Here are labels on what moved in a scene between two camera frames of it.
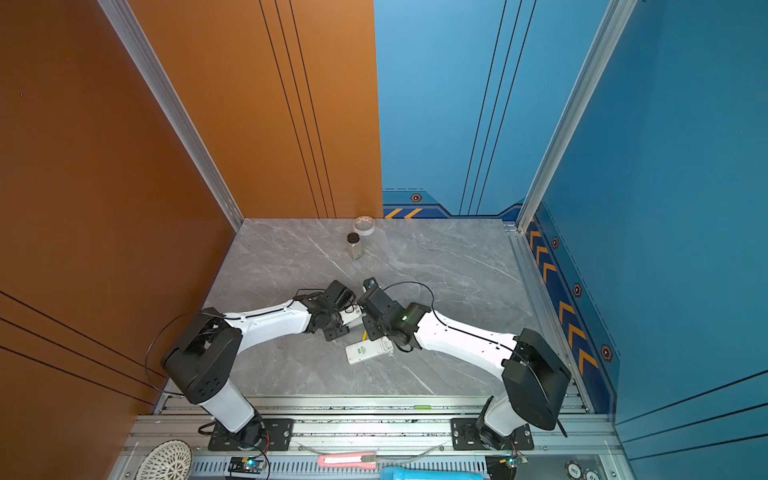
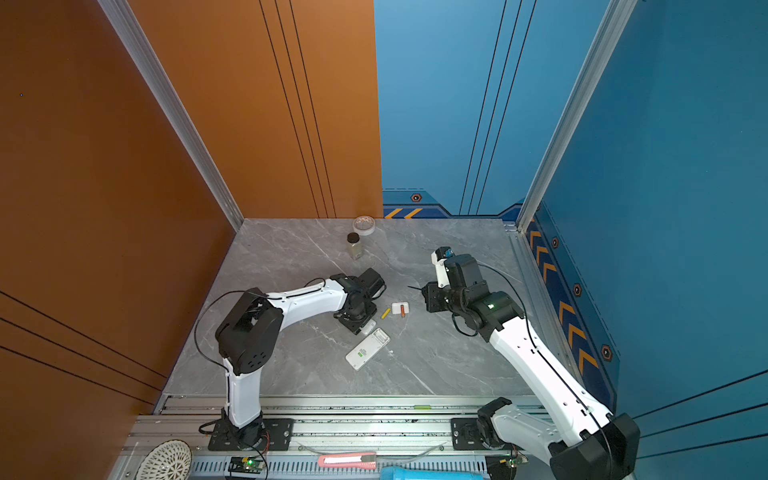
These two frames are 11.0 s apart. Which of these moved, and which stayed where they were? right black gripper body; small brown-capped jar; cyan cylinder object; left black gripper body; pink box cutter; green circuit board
Moved: left black gripper body; right black gripper body
Stayed: green circuit board; pink box cutter; small brown-capped jar; cyan cylinder object
